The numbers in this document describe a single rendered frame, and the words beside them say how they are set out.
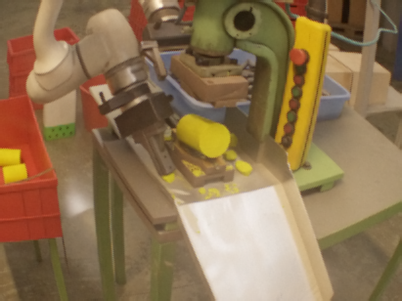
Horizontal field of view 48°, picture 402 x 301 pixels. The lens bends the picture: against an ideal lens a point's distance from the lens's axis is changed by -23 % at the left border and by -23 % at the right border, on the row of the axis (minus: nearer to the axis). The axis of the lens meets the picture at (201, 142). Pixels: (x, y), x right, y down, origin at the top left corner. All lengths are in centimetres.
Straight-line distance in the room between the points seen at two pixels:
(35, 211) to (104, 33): 60
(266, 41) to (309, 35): 11
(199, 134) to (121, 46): 25
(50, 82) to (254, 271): 60
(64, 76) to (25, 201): 46
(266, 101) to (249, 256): 35
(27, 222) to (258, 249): 71
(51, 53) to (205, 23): 34
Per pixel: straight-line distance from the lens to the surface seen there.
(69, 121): 331
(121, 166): 121
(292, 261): 115
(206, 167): 114
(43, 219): 151
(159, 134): 114
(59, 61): 113
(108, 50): 114
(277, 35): 118
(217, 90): 107
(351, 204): 130
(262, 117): 123
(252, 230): 114
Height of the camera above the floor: 164
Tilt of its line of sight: 29 degrees down
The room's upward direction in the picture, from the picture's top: 8 degrees clockwise
